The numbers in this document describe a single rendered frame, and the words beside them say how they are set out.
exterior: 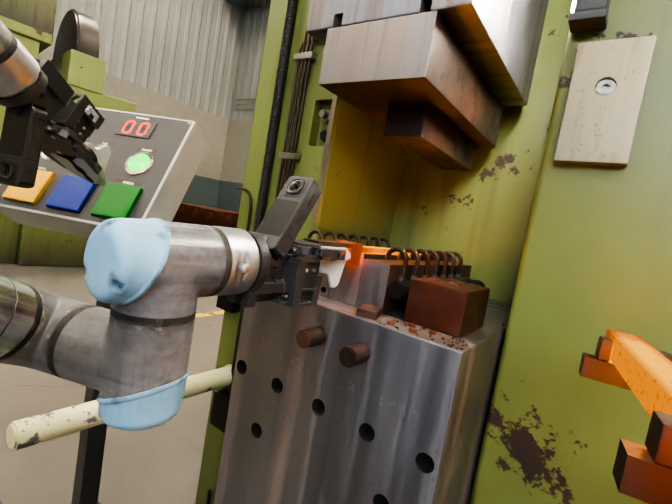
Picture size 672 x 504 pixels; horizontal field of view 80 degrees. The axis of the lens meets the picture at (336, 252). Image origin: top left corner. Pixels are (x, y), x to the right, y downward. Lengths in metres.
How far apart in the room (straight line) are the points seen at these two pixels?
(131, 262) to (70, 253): 5.03
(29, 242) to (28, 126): 4.60
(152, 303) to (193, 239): 0.07
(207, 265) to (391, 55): 0.44
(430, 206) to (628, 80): 0.56
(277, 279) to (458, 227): 0.67
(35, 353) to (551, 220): 0.67
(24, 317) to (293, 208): 0.29
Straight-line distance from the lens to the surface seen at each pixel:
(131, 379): 0.41
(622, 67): 0.71
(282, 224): 0.49
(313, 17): 0.82
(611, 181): 0.69
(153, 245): 0.37
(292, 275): 0.50
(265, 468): 0.75
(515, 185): 1.05
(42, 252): 5.33
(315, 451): 0.67
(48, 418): 0.86
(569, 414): 0.72
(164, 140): 0.93
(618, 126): 0.69
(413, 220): 1.12
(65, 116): 0.74
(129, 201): 0.85
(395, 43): 0.69
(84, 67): 5.40
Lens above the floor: 1.05
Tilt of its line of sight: 5 degrees down
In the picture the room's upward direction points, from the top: 10 degrees clockwise
